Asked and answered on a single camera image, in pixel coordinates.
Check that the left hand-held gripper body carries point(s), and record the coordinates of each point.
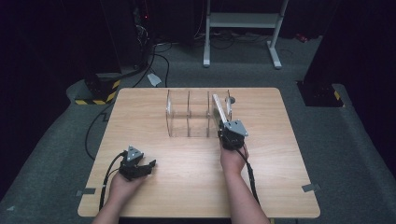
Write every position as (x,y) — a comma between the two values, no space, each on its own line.
(132,161)

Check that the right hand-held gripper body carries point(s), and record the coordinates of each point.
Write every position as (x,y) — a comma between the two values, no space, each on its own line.
(233,133)

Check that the black equipment tower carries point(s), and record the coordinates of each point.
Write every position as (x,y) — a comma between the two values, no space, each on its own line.
(130,31)

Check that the clear acrylic divider rack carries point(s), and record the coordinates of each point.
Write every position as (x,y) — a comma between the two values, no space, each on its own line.
(190,115)

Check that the small grey round object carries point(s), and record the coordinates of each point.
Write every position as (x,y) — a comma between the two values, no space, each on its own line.
(232,100)

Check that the white paper scrap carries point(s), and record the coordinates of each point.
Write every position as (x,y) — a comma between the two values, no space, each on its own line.
(154,79)

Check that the grey tape strip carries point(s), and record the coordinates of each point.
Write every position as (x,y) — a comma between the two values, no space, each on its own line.
(310,187)
(86,191)

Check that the black stand base yellow mark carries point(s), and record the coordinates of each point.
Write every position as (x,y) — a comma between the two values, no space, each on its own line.
(320,93)

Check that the white metal stand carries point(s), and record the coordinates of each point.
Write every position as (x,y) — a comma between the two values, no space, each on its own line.
(243,21)

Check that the black stand base striped edge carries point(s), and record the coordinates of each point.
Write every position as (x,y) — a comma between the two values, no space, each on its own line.
(99,90)

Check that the person's left hand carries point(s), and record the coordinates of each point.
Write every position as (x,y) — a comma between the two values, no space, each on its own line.
(123,186)

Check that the white thin board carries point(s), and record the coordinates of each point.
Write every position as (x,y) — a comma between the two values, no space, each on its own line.
(220,109)

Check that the person's right hand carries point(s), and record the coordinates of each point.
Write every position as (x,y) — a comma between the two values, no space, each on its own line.
(232,160)

